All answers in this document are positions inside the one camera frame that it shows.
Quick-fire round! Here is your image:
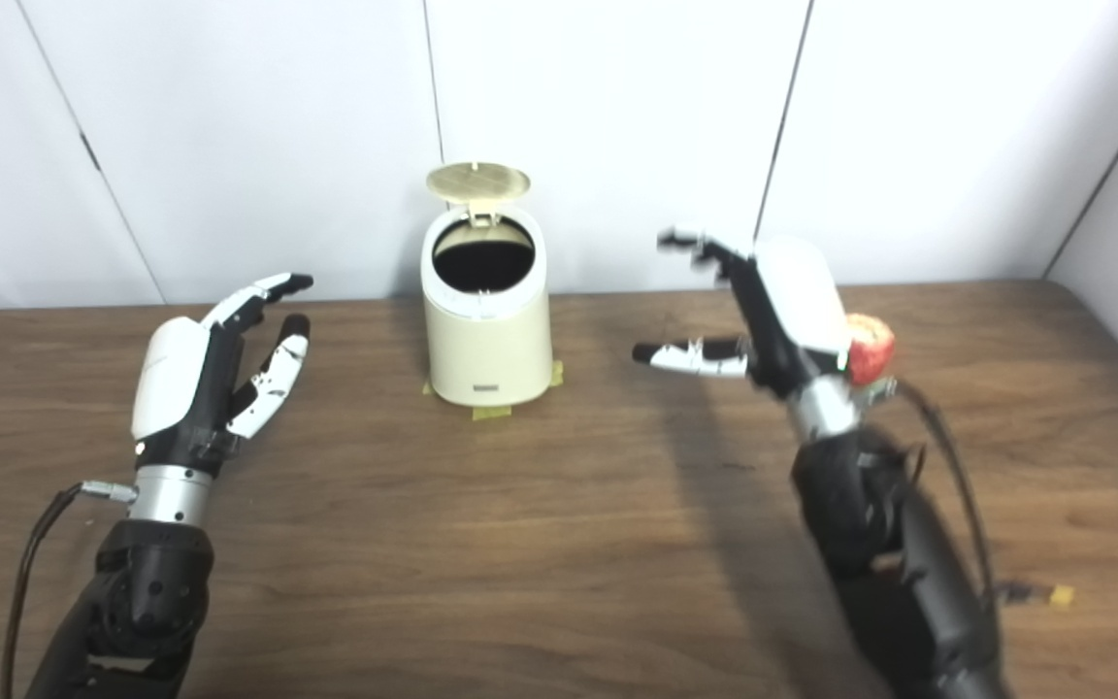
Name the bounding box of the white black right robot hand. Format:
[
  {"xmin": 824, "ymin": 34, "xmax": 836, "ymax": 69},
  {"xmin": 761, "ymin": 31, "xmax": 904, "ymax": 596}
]
[{"xmin": 631, "ymin": 227, "xmax": 856, "ymax": 399}]

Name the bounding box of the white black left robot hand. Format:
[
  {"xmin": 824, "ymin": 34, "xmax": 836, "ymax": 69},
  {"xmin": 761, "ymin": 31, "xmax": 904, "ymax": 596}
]
[{"xmin": 130, "ymin": 273, "xmax": 314, "ymax": 477}]

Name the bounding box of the red apple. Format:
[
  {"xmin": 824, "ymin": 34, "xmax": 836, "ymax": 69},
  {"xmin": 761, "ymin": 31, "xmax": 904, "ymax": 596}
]
[{"xmin": 845, "ymin": 313, "xmax": 897, "ymax": 387}]

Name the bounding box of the cream-colored lidded bin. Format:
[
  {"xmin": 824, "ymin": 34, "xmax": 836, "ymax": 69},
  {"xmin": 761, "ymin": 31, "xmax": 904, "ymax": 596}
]
[{"xmin": 420, "ymin": 162, "xmax": 552, "ymax": 408}]

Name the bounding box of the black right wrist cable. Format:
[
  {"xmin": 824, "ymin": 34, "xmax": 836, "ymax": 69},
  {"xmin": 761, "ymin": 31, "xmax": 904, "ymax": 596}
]
[{"xmin": 855, "ymin": 379, "xmax": 1002, "ymax": 622}]

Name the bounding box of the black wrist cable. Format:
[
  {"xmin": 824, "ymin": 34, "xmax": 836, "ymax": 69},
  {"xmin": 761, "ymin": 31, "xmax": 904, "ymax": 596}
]
[
  {"xmin": 855, "ymin": 379, "xmax": 1002, "ymax": 622},
  {"xmin": 0, "ymin": 481, "xmax": 138, "ymax": 699}
]

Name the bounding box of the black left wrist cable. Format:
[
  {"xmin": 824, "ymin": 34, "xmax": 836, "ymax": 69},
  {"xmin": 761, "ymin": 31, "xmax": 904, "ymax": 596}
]
[{"xmin": 0, "ymin": 481, "xmax": 138, "ymax": 699}]

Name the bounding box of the thin wire with yellow connector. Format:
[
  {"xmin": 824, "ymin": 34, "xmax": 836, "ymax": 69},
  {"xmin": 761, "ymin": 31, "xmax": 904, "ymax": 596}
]
[{"xmin": 996, "ymin": 581, "xmax": 1076, "ymax": 609}]

